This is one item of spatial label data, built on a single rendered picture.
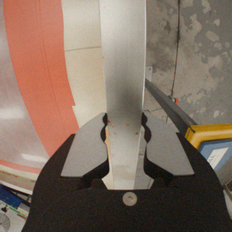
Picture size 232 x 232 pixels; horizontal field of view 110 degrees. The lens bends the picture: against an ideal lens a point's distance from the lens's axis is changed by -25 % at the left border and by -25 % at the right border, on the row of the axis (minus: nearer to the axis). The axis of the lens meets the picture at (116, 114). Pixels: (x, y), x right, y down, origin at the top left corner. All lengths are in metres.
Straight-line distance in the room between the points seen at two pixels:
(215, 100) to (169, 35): 0.95
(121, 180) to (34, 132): 0.18
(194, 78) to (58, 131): 1.31
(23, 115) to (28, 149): 0.09
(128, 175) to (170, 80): 1.11
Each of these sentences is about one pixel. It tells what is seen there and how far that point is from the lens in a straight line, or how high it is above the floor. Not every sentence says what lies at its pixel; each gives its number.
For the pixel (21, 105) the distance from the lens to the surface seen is 0.22.
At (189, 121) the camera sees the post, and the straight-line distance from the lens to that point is 0.35.
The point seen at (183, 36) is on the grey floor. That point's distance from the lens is 1.27.
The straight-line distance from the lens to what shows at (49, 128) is 0.21.
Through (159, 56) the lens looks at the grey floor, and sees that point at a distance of 1.15.
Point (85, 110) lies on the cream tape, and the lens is 0.16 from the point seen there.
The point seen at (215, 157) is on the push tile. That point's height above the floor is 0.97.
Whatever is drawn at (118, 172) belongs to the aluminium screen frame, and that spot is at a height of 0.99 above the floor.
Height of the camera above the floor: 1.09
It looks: 61 degrees down
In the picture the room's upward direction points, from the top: 176 degrees counter-clockwise
